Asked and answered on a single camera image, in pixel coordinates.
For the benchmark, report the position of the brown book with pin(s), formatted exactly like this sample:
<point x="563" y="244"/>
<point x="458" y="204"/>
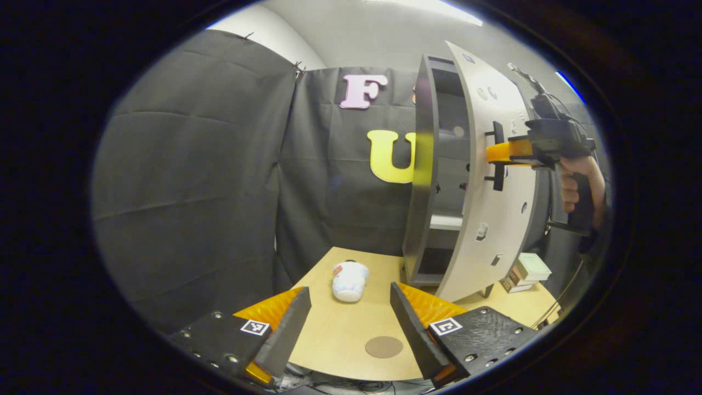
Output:
<point x="513" y="281"/>

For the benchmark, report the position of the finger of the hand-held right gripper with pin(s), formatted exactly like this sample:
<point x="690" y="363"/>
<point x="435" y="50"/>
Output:
<point x="502" y="152"/>

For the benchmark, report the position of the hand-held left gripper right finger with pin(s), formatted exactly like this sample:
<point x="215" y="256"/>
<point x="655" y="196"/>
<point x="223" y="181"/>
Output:
<point x="414" y="334"/>

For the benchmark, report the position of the black backdrop cloth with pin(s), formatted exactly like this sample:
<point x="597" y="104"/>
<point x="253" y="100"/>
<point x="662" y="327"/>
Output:
<point x="192" y="181"/>

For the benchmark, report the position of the dark grey cabinet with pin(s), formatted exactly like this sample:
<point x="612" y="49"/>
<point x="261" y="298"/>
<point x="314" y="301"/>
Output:
<point x="425" y="164"/>

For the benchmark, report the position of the round brown coaster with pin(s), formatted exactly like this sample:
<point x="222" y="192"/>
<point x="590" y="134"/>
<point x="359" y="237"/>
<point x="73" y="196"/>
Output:
<point x="384" y="347"/>

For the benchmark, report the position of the pale green book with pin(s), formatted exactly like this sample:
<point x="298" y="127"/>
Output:
<point x="533" y="267"/>

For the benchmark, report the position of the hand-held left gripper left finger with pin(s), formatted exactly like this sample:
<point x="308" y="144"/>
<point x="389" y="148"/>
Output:
<point x="288" y="334"/>

